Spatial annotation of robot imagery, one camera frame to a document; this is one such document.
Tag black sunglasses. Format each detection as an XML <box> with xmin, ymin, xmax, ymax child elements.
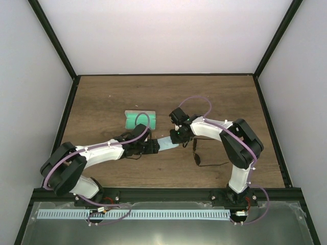
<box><xmin>192</xmin><ymin>138</ymin><xmax>228</xmax><ymax>167</ymax></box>

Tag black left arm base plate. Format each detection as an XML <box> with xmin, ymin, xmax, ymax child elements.
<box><xmin>76</xmin><ymin>191</ymin><xmax>122</xmax><ymax>207</ymax></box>

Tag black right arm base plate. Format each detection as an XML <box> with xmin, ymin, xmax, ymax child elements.
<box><xmin>209</xmin><ymin>187</ymin><xmax>258</xmax><ymax>208</ymax></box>

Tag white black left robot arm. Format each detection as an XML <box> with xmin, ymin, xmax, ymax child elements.
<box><xmin>40</xmin><ymin>136</ymin><xmax>161</xmax><ymax>206</ymax></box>

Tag light blue cleaning cloth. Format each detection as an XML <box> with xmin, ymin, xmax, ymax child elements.
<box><xmin>157</xmin><ymin>136</ymin><xmax>179</xmax><ymax>152</ymax></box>

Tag shiny metal front sheet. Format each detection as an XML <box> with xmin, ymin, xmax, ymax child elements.
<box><xmin>22</xmin><ymin>202</ymin><xmax>313</xmax><ymax>244</ymax></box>

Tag black enclosure frame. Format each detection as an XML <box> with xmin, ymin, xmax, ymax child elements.
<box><xmin>15</xmin><ymin>0</ymin><xmax>321</xmax><ymax>244</ymax></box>

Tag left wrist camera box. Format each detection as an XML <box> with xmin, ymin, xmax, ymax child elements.
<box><xmin>131</xmin><ymin>124</ymin><xmax>151</xmax><ymax>142</ymax></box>

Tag light blue slotted cable duct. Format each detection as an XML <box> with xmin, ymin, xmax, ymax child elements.
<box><xmin>36</xmin><ymin>209</ymin><xmax>230</xmax><ymax>221</ymax></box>

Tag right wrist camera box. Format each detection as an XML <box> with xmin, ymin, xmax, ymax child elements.
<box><xmin>169</xmin><ymin>107</ymin><xmax>190</xmax><ymax>126</ymax></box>

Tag grey glasses case green lining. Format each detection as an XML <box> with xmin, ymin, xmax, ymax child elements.
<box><xmin>125</xmin><ymin>110</ymin><xmax>156</xmax><ymax>130</ymax></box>

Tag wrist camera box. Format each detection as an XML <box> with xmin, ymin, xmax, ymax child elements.
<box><xmin>169</xmin><ymin>107</ymin><xmax>190</xmax><ymax>126</ymax></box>
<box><xmin>131</xmin><ymin>124</ymin><xmax>151</xmax><ymax>142</ymax></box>

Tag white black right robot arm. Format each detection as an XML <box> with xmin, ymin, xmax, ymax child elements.
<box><xmin>169</xmin><ymin>113</ymin><xmax>264</xmax><ymax>206</ymax></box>

